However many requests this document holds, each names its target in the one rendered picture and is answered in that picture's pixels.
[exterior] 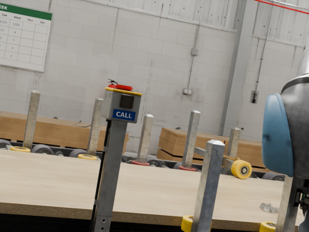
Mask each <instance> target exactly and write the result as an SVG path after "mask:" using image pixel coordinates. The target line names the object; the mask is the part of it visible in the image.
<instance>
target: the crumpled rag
mask: <svg viewBox="0 0 309 232"><path fill-rule="evenodd" d="M260 208H263V210H264V211H267V212H271V213H275V212H279V208H278V207H277V208H276V207H273V206H272V205H271V203H270V204H268V205H267V204H266V203H262V204H261V205H260Z"/></svg>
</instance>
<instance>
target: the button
mask: <svg viewBox="0 0 309 232"><path fill-rule="evenodd" d="M115 87H116V88H117V89H122V90H127V91H131V90H132V89H133V88H132V87H130V86H124V85H119V84H117V85H116V86H115Z"/></svg>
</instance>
